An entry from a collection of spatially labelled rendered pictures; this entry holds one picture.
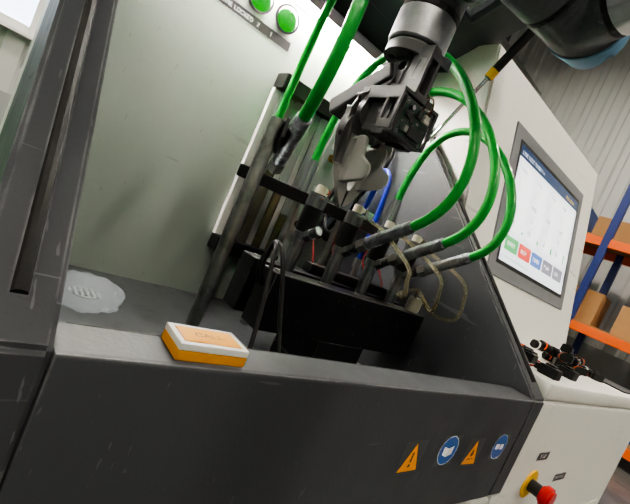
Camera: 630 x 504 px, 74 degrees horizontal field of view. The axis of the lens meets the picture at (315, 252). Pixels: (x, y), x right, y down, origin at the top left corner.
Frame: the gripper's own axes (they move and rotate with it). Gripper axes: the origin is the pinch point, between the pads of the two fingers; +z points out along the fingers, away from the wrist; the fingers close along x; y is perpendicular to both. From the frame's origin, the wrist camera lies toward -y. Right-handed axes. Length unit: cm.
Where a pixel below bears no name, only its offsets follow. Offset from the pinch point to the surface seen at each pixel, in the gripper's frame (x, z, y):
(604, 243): 502, -103, -137
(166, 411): -24.0, 18.6, 21.9
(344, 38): -15.6, -11.5, 10.6
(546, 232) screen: 74, -17, -7
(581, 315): 518, -18, -131
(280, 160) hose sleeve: -11.3, -0.3, 1.3
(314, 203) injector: -1.0, 2.3, -3.2
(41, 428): -30.3, 19.7, 21.8
